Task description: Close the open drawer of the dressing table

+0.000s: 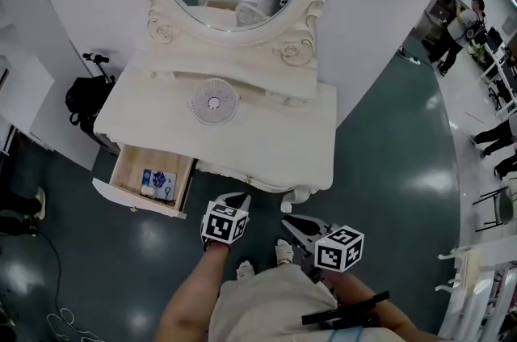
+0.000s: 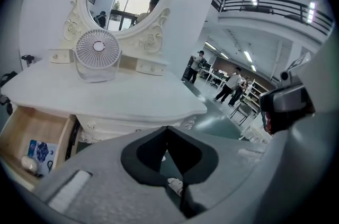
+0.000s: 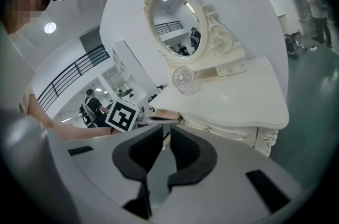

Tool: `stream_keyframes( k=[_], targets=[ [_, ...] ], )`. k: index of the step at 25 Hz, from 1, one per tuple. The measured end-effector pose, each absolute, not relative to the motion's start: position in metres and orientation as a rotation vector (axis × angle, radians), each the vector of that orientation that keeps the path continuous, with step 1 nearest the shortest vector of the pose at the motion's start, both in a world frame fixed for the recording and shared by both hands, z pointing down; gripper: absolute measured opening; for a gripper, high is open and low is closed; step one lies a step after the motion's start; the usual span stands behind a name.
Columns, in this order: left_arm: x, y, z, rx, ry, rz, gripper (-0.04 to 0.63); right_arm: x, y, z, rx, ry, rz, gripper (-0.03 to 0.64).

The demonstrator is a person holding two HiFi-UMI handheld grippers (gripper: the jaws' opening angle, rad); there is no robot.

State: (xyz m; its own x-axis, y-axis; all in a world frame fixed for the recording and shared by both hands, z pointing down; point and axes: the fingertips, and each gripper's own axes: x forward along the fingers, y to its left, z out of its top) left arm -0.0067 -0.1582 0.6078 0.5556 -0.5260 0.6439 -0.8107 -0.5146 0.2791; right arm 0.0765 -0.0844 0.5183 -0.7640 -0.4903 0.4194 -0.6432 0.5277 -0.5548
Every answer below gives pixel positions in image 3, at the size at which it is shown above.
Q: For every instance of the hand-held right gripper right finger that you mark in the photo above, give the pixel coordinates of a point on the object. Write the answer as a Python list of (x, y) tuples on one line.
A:
[(206, 162)]

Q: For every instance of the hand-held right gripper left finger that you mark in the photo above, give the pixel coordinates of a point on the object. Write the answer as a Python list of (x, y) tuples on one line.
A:
[(121, 159)]

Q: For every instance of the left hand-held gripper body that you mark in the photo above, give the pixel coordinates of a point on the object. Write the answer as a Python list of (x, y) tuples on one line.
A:
[(121, 115)]

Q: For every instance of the large white wooden drawer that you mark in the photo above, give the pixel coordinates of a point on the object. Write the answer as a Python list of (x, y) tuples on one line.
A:
[(225, 133)]

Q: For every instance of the white dressing table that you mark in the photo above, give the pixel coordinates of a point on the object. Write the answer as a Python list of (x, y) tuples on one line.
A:
[(233, 101)]

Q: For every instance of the person's left forearm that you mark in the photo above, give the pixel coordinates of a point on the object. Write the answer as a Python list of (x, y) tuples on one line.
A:
[(79, 133)]

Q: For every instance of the small white wooden drawer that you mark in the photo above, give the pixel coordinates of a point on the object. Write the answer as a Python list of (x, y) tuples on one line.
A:
[(165, 114)]

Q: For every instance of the white cubby shelf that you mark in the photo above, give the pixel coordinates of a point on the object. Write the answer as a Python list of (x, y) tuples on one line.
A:
[(121, 58)]

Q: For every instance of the black metal railing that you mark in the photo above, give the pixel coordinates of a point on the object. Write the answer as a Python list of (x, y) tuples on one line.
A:
[(76, 66)]

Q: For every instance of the white round desk fan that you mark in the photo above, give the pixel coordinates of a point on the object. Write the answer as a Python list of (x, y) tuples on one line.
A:
[(181, 77)]

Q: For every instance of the round ceiling lamp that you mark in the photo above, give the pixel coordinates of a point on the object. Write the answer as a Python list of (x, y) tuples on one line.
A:
[(50, 27)]

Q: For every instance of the person's beige clothing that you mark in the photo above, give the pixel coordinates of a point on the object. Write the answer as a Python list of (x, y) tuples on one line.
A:
[(16, 64)]

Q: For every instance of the black bag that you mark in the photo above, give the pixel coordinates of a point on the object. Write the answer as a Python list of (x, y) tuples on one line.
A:
[(291, 45)]

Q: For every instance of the white cabinet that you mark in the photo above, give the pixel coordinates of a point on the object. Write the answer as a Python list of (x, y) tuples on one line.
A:
[(299, 13)]

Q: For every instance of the oval mirror with ornate frame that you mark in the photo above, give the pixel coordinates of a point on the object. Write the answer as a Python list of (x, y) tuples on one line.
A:
[(174, 24)]

